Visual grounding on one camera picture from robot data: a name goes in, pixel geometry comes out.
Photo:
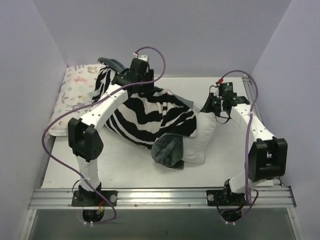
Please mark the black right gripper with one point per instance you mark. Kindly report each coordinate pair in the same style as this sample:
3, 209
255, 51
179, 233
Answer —
208, 106

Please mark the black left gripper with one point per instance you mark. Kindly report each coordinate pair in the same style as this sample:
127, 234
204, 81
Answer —
120, 76

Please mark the white pillow insert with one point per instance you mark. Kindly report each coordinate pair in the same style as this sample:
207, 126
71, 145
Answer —
194, 147

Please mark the zebra pillowcase with grey lining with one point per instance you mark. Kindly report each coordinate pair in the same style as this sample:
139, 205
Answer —
157, 120

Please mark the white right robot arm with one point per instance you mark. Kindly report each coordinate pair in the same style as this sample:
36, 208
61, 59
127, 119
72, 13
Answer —
235, 107

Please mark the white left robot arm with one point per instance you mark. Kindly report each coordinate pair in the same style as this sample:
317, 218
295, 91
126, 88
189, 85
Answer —
112, 88

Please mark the floral animal print pillow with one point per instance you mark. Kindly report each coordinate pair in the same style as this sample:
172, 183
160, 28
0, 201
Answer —
76, 89

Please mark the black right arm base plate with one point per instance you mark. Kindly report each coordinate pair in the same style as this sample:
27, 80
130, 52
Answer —
217, 198

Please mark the aluminium front rail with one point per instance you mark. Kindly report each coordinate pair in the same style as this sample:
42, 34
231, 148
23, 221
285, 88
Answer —
160, 198

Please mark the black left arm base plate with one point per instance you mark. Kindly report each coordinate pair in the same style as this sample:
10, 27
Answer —
91, 199

